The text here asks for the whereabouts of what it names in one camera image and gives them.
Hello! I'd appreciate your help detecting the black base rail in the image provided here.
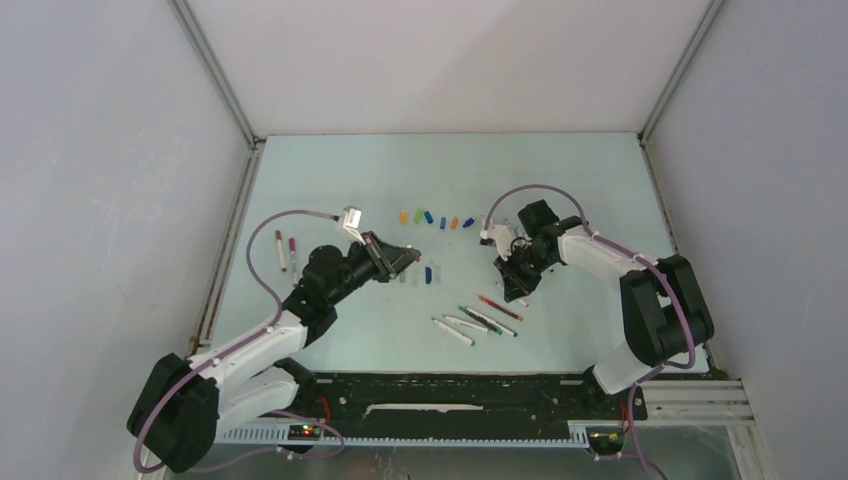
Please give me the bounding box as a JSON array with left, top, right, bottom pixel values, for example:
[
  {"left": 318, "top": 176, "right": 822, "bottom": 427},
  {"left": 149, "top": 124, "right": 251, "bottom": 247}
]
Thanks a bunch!
[{"left": 288, "top": 373, "right": 648, "bottom": 440}]

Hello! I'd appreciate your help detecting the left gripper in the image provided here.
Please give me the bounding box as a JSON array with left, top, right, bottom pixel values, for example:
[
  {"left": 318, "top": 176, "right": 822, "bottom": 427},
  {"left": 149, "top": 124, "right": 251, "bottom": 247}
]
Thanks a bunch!
[{"left": 326, "top": 231, "right": 419, "bottom": 306}]

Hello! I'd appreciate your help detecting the green cap marker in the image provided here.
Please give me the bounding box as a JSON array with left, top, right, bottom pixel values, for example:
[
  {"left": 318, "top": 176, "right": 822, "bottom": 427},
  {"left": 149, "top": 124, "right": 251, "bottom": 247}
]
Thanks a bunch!
[{"left": 432, "top": 318, "right": 475, "bottom": 346}]

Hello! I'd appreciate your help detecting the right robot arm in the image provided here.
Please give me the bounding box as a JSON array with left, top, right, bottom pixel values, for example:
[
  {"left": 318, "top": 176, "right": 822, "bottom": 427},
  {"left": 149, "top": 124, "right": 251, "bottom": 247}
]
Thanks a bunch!
[{"left": 480, "top": 200, "right": 715, "bottom": 418}]

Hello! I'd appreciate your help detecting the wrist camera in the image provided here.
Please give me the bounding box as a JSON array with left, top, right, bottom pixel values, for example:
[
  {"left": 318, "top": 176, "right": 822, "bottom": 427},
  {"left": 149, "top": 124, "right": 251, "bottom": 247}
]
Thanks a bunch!
[
  {"left": 337, "top": 205, "right": 366, "bottom": 245},
  {"left": 480, "top": 224, "right": 516, "bottom": 261}
]

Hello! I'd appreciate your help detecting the white cable duct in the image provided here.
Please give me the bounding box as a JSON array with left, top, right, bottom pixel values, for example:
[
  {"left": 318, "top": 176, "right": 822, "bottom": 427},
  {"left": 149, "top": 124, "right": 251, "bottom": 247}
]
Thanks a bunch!
[{"left": 215, "top": 422, "right": 589, "bottom": 449}]

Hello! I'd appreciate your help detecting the controller board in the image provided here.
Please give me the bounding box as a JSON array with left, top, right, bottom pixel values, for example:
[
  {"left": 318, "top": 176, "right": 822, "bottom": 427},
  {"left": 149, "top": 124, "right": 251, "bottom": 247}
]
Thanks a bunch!
[
  {"left": 286, "top": 424, "right": 323, "bottom": 442},
  {"left": 589, "top": 432, "right": 626, "bottom": 448}
]

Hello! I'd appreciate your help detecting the left controller board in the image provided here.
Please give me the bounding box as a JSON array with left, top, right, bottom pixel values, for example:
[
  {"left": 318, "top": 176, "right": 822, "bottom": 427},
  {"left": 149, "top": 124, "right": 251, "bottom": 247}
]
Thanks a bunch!
[{"left": 286, "top": 424, "right": 323, "bottom": 442}]

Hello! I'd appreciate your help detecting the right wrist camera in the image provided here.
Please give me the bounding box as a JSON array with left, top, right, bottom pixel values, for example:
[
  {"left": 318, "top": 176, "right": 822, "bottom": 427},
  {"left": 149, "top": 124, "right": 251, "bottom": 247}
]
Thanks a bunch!
[{"left": 480, "top": 224, "right": 516, "bottom": 261}]

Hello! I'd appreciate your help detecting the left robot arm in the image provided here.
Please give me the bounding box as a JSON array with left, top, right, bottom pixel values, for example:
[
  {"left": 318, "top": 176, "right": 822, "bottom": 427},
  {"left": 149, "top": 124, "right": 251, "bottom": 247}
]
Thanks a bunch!
[{"left": 127, "top": 232, "right": 421, "bottom": 473}]

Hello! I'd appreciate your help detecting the orange red gel pen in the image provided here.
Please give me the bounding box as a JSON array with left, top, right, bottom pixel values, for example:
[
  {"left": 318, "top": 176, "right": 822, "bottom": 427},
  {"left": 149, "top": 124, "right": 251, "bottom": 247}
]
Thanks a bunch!
[{"left": 476, "top": 294, "right": 524, "bottom": 322}]

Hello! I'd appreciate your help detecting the maroon pen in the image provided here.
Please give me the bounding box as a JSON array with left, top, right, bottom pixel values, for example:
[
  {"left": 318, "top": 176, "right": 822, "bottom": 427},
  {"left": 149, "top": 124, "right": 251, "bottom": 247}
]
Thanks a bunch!
[{"left": 274, "top": 230, "right": 288, "bottom": 273}]

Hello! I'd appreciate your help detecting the right controller board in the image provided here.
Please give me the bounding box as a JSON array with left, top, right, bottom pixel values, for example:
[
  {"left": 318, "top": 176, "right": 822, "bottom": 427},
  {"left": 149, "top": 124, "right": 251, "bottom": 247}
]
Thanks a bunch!
[{"left": 589, "top": 432, "right": 626, "bottom": 448}]

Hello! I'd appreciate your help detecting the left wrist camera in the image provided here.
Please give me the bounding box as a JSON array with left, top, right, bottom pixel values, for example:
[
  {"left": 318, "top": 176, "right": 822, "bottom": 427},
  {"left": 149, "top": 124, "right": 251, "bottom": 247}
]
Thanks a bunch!
[{"left": 337, "top": 205, "right": 366, "bottom": 245}]

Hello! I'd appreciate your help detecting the purple pen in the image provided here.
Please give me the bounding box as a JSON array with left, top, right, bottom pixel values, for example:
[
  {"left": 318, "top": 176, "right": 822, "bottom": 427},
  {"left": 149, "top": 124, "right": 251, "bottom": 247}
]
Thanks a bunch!
[{"left": 288, "top": 237, "right": 299, "bottom": 285}]

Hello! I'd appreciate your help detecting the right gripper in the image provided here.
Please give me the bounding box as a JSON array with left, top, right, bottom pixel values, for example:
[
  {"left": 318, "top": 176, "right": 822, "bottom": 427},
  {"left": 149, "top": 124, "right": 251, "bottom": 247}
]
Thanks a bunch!
[{"left": 494, "top": 243, "right": 556, "bottom": 301}]

